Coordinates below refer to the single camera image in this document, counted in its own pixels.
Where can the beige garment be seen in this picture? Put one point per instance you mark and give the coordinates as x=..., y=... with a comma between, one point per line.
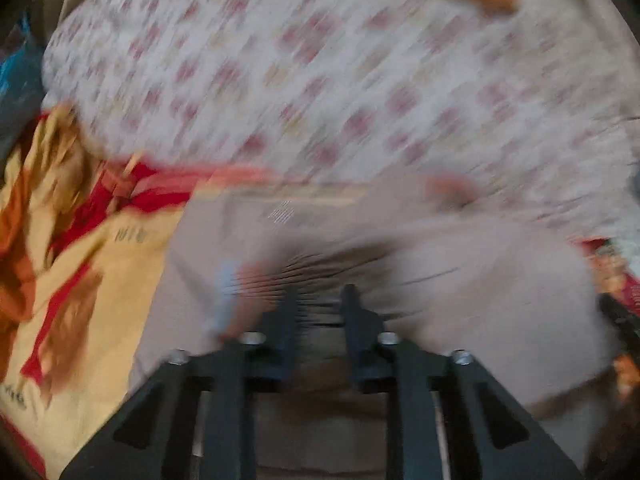
x=450, y=280

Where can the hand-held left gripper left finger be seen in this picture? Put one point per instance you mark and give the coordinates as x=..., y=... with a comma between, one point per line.
x=286, y=325

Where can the yellow red printed blanket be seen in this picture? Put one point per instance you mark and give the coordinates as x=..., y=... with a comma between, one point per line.
x=75, y=280

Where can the floral white bed sheet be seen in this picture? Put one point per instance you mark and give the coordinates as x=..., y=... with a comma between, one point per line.
x=320, y=70

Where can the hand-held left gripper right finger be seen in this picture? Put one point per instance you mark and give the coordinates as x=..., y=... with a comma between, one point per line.
x=356, y=325

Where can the blue cloth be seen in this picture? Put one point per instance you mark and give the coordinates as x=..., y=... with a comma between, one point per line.
x=17, y=80

